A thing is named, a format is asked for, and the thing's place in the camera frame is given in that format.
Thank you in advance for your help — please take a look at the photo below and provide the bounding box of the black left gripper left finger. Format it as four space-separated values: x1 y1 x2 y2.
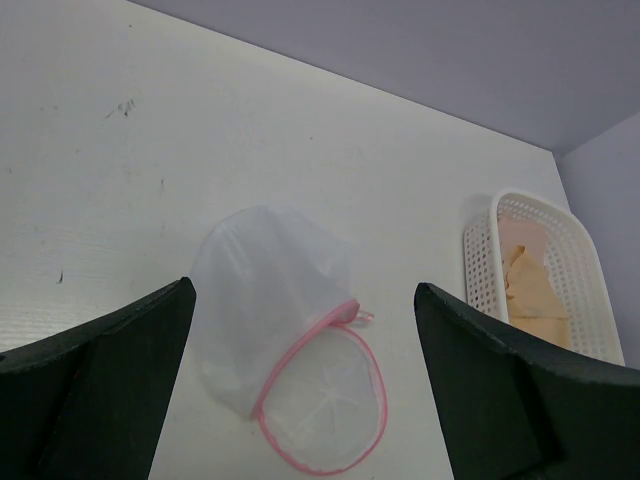
1 277 196 479

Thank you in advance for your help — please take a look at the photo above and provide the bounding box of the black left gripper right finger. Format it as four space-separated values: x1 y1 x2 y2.
414 283 639 479

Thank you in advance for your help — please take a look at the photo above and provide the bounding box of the beige bra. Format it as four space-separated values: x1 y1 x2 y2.
503 245 570 349

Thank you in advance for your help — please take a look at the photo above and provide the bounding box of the white mesh laundry bag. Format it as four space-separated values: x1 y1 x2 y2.
189 206 388 476

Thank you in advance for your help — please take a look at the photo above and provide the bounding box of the pink bra in basket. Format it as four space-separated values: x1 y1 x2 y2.
497 214 548 263

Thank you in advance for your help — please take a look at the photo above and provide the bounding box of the white perforated plastic basket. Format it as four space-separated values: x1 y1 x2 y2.
462 189 625 366

